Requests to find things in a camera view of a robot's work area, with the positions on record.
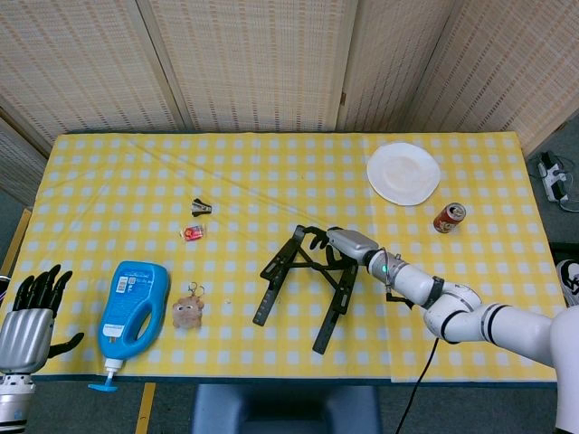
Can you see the black white floor object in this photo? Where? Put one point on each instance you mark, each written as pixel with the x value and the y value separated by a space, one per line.
pixel 571 280

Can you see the woven folding screen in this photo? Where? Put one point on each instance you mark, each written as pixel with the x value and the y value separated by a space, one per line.
pixel 253 68

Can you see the black folding laptop stand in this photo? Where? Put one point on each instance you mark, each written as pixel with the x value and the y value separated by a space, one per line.
pixel 266 300

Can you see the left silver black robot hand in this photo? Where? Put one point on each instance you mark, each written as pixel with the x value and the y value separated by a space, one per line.
pixel 25 334

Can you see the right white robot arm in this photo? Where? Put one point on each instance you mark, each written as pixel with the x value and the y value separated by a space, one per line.
pixel 452 307

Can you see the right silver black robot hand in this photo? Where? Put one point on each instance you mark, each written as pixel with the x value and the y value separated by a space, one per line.
pixel 355 244

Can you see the yellow white checkered tablecloth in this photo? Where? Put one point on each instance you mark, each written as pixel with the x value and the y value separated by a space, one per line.
pixel 316 181

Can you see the small red toy car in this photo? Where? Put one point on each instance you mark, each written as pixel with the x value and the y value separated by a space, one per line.
pixel 193 233

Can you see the blue robot base seat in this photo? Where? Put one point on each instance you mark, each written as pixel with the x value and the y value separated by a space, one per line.
pixel 289 411

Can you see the red cartoon drink can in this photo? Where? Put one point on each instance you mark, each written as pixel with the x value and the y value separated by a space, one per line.
pixel 448 219

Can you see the black binder clip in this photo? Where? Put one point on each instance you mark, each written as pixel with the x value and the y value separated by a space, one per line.
pixel 201 208

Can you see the blue detergent bottle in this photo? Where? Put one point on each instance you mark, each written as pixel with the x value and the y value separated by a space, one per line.
pixel 131 298

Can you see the white power strip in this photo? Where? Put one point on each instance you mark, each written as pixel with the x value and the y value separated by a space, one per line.
pixel 552 178

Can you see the white round plate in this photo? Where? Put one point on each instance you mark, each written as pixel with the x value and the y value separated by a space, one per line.
pixel 402 174

